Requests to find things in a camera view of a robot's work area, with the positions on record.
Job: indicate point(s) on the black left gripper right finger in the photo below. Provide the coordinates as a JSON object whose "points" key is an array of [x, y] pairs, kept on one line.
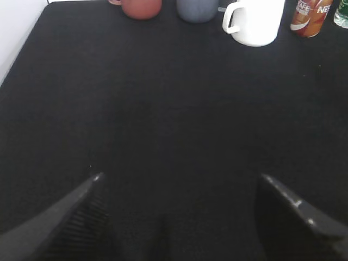
{"points": [[290, 228]]}

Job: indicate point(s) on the Nescafe coffee can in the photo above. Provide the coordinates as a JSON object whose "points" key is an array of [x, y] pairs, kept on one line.
{"points": [[309, 16]]}

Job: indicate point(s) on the green sprite bottle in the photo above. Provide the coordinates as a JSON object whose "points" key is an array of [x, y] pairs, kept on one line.
{"points": [[340, 16]]}

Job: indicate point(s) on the grey ceramic mug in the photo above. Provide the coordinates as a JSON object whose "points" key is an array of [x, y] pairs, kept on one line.
{"points": [[197, 11]]}

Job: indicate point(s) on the white ceramic mug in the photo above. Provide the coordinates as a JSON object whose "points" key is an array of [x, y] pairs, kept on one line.
{"points": [[253, 23]]}

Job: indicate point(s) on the red-brown ceramic mug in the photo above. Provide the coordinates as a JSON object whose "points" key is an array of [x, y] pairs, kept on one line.
{"points": [[139, 9]]}

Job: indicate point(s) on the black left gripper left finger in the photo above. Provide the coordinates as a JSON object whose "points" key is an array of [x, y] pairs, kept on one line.
{"points": [[74, 228]]}

